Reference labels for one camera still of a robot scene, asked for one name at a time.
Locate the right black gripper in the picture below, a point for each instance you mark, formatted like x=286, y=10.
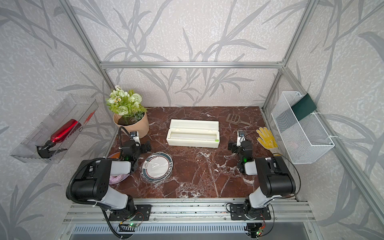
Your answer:
x=234, y=146

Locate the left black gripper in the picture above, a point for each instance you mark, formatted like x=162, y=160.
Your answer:
x=143, y=149

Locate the white plate green red rim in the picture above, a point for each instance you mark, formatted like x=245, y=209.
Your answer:
x=157, y=167

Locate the clear plastic wrap sheet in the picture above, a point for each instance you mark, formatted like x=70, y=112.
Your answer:
x=157, y=167

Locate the cream plastic wrap dispenser box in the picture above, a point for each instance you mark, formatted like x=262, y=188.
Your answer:
x=194, y=133

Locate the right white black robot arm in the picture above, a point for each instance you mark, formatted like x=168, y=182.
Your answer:
x=275, y=179

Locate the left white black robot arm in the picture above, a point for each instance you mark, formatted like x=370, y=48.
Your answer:
x=90, y=184

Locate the purple plate of toy food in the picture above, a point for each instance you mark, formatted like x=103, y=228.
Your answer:
x=117, y=179

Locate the yellow work glove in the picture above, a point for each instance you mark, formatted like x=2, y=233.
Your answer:
x=267, y=140

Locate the beige flower pot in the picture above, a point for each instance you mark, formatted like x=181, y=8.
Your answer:
x=142, y=126

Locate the brown slotted spatula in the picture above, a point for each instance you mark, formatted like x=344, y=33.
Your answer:
x=235, y=119

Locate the white green artificial flowers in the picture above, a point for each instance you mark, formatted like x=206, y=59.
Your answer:
x=126, y=105

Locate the dark green card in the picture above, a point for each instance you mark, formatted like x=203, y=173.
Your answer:
x=304, y=107

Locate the red spray bottle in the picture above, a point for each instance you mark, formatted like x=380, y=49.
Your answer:
x=69, y=128

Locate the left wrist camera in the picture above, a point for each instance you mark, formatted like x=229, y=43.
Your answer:
x=134, y=135

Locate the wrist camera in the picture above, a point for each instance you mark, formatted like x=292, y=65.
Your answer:
x=134, y=135
x=240, y=137

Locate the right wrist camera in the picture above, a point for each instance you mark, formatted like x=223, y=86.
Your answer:
x=240, y=137

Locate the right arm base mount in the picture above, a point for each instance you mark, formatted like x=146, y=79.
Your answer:
x=239, y=212

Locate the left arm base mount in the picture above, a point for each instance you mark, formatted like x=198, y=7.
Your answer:
x=136, y=213

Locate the white wire mesh basket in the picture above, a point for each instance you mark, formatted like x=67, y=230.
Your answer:
x=305, y=141

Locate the clear plastic wall bin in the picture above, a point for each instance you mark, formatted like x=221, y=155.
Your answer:
x=72, y=107

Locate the aluminium front rail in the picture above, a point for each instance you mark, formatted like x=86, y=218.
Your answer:
x=194, y=210

